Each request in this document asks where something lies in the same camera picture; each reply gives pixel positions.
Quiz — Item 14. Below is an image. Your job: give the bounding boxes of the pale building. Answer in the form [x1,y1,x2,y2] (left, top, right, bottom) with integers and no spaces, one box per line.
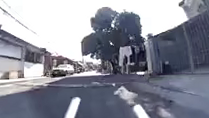
[178,0,209,20]

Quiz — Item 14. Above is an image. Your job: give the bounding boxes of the pale concrete sidewalk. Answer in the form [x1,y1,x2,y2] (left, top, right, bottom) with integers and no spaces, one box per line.
[0,75,49,89]

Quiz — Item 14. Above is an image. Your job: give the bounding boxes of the grey asphalt road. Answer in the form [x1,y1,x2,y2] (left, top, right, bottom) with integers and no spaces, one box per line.
[0,66,209,118]

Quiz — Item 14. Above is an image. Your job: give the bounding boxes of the grey low building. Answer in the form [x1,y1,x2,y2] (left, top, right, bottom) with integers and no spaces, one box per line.
[0,21,47,81]

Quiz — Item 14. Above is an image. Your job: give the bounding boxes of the overhead wires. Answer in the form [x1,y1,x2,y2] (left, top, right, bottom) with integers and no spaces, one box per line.
[0,0,40,37]

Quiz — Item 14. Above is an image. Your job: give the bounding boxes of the white car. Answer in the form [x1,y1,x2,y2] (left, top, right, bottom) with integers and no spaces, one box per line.
[50,63,76,78]

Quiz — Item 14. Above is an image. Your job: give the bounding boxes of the grey mesh fence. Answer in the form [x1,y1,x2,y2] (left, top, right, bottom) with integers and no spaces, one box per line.
[142,5,209,78]

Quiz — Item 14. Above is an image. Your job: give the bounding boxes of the white cloth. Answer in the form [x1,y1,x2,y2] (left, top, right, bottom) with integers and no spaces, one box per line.
[117,45,134,75]

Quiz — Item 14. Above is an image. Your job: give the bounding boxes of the robot's own part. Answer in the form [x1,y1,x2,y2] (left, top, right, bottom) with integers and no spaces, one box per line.
[59,96,83,118]
[132,102,153,118]

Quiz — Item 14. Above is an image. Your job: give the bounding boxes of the grey concrete pavement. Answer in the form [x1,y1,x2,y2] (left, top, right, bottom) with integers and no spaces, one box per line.
[147,70,209,104]

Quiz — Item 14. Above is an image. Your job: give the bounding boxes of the reddish brown building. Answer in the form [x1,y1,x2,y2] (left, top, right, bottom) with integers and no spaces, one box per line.
[43,50,77,76]

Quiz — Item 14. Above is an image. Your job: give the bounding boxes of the large dark tree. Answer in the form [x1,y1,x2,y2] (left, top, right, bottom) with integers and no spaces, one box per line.
[79,5,148,76]

